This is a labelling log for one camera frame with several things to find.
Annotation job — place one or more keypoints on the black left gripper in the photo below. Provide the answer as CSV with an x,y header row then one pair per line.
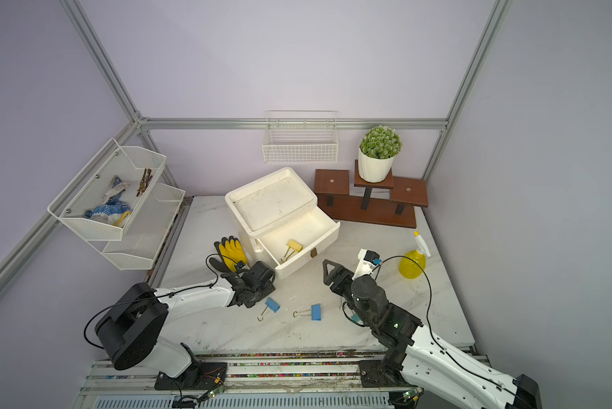
x,y
267,289

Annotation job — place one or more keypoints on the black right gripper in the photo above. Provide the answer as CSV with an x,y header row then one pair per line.
x,y
342,272

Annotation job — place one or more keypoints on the blue binder clip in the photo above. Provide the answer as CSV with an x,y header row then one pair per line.
x,y
314,312
270,305

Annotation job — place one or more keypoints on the yellow binder clip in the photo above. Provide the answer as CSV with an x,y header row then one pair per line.
x,y
293,248

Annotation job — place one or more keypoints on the white top drawer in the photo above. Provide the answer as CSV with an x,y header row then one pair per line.
x,y
314,230

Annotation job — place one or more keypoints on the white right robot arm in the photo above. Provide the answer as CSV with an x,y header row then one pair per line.
x,y
419,357

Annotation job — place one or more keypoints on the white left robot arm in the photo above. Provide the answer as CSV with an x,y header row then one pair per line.
x,y
130,330

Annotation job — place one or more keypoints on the white three-drawer cabinet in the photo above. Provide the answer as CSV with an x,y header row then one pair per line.
x,y
267,203

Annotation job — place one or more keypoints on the yellow black work glove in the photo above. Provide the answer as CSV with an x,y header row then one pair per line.
x,y
229,256

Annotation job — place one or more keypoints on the yellow spray bottle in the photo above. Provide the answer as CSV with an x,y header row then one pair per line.
x,y
413,264

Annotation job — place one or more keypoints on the brown wooden stepped shelf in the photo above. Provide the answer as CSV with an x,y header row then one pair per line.
x,y
345,196

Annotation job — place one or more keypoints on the white mesh lower bin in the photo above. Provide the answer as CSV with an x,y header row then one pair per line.
x,y
141,243

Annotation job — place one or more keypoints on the white mesh bin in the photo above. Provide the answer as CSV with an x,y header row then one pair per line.
x,y
141,243
100,203

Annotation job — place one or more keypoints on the green plant in white pot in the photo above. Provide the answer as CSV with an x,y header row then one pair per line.
x,y
377,151

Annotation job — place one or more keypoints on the brown wooden clothespins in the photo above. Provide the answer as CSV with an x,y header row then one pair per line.
x,y
144,182

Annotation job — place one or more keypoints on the blue white cloth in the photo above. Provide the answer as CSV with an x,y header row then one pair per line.
x,y
112,211

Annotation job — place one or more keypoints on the white mesh upper bin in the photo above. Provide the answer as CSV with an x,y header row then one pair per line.
x,y
100,203

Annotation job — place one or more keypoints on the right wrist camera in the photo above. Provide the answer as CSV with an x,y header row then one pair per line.
x,y
368,264

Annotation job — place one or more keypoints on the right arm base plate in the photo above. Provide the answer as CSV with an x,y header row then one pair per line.
x,y
385,372

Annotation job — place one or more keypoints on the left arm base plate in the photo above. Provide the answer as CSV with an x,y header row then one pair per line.
x,y
200,375

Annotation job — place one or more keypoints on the white wire wall basket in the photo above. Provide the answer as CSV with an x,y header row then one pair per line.
x,y
300,137

